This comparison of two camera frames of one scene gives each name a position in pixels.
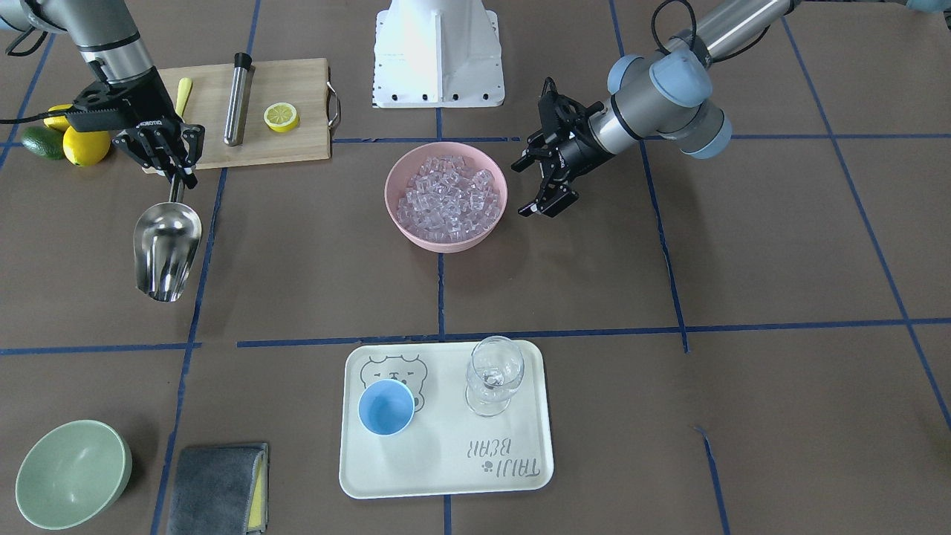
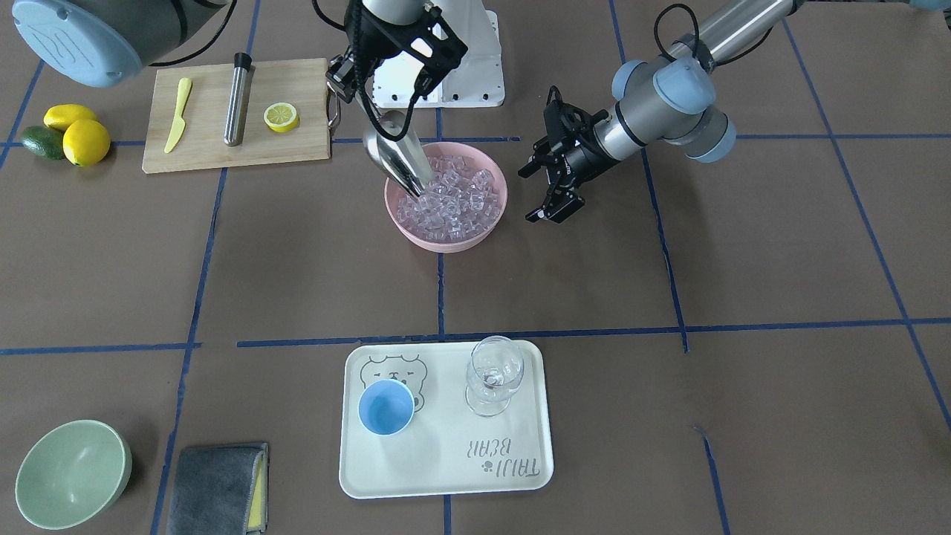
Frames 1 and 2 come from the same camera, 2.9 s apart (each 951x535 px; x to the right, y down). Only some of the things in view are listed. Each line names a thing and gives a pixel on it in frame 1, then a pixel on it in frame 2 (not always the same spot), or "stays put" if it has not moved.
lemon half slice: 281,117 stays put
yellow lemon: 85,148 stays put
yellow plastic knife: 184,87 stays put
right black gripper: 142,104 to 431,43
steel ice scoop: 166,242 to 395,148
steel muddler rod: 240,98 stays put
